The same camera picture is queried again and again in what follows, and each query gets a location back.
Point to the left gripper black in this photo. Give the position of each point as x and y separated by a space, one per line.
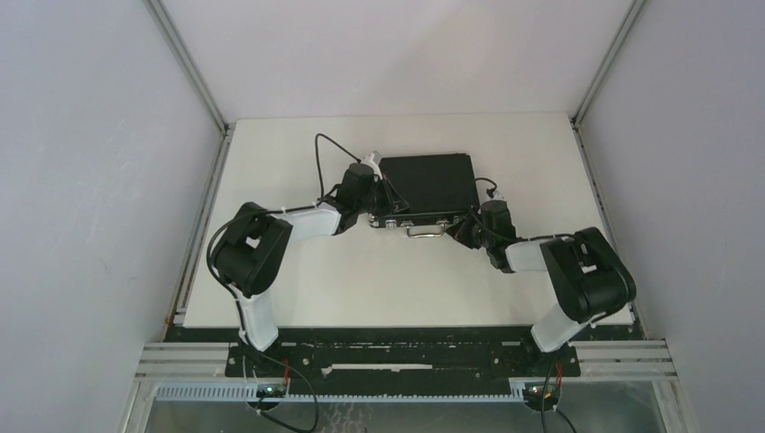
392 203

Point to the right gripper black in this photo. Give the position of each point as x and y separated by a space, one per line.
460 231

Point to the black aluminium poker case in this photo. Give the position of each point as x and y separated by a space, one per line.
439 187

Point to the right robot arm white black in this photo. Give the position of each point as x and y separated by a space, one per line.
588 277

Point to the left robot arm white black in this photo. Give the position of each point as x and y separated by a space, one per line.
245 254

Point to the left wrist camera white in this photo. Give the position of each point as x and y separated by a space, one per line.
372 161

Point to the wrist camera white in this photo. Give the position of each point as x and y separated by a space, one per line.
495 195
372 161

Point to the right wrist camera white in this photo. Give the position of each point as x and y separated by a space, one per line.
495 195

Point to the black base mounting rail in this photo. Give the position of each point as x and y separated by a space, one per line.
409 362

